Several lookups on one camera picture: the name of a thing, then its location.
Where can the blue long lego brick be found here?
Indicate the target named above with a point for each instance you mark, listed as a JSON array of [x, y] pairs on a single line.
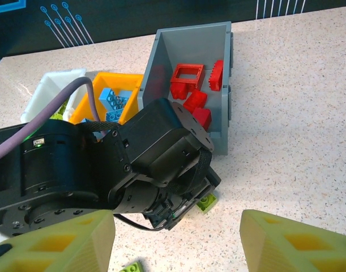
[[113, 116], [123, 101]]

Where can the light blue small lego brick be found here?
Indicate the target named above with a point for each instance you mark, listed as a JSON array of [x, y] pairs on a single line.
[[105, 95]]

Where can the yellow-green right gripper left finger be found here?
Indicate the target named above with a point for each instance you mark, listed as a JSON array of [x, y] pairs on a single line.
[[62, 246]]

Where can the green small lego brick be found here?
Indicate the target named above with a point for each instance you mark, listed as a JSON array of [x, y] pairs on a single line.
[[133, 267], [208, 201]]

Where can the grey plastic bin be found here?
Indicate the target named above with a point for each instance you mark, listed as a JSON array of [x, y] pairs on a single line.
[[189, 45]]

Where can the green long lego brick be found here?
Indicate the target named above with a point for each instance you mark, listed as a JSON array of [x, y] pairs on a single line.
[[58, 116], [67, 105]]

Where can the yellow plastic bin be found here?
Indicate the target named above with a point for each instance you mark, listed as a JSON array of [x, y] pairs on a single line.
[[133, 97]]

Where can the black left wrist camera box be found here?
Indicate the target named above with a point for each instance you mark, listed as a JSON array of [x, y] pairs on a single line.
[[167, 215]]

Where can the white plastic bin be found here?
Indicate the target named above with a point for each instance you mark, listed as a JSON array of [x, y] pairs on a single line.
[[53, 82]]

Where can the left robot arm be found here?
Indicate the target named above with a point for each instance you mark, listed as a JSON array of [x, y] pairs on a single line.
[[5, 147]]

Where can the red square lego brick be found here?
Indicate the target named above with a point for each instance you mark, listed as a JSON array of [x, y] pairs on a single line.
[[196, 100], [203, 117]]

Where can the red long lego brick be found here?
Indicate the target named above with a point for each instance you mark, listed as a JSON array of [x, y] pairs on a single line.
[[216, 76]]

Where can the red lego window frame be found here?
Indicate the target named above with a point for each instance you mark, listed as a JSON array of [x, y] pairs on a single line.
[[178, 90]]

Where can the yellow-green right gripper right finger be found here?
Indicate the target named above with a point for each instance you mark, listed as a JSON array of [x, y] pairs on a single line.
[[297, 246]]

